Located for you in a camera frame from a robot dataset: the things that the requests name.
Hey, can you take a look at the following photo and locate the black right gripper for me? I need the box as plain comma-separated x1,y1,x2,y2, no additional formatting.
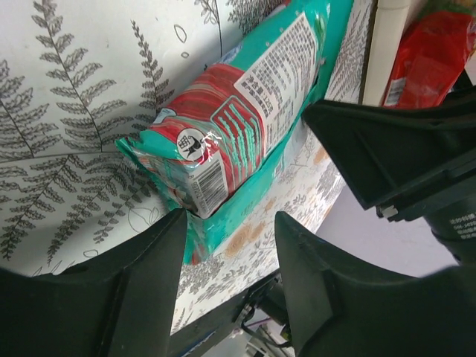
303,97,475,266

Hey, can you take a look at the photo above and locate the teal tissue packet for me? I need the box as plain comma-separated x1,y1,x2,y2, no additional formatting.
116,1,353,264

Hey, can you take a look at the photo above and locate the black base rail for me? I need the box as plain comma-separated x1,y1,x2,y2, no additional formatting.
167,270,292,356

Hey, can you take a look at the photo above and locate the red candy bag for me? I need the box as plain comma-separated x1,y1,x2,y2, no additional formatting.
382,1,475,109

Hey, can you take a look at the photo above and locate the cream three-tier shelf rack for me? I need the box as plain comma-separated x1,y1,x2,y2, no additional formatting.
362,0,411,106

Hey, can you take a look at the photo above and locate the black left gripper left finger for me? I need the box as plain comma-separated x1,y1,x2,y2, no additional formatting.
1,209,187,356

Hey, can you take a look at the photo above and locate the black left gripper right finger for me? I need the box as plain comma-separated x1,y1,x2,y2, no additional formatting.
274,212,475,356

